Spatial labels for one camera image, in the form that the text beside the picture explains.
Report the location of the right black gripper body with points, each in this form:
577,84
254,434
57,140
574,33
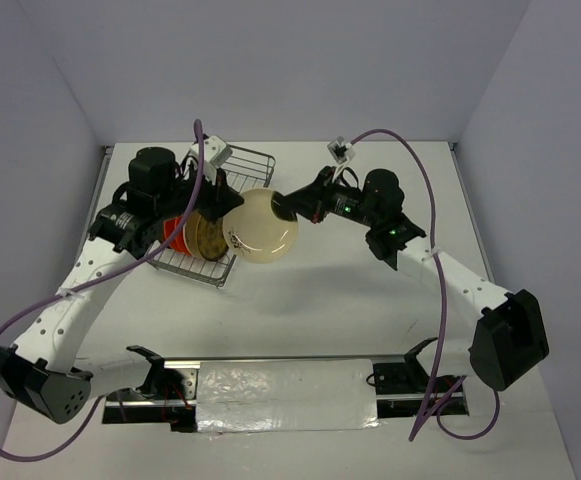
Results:
346,202

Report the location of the silver foil tape patch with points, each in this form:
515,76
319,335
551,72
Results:
285,396

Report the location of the metal base rail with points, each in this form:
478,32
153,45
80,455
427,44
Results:
400,383

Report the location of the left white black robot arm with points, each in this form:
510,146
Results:
40,369

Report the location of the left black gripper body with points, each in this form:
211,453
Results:
175,203

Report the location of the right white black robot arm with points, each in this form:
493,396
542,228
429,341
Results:
509,335

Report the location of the yellow patterned plate brown rim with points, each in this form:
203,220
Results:
210,243

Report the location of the front orange plate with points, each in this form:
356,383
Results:
178,243

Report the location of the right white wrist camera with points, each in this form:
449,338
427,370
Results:
342,152

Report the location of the cream plate with black patch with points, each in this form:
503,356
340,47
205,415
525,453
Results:
260,230

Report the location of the rear orange plate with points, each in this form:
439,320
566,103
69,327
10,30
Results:
167,229

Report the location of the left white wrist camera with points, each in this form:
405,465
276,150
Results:
215,153

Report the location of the orange plate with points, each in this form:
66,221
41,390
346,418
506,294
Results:
178,243
167,229

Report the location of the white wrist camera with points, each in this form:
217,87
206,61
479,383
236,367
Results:
215,153
342,152

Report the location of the metal wire dish rack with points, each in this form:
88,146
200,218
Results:
246,169

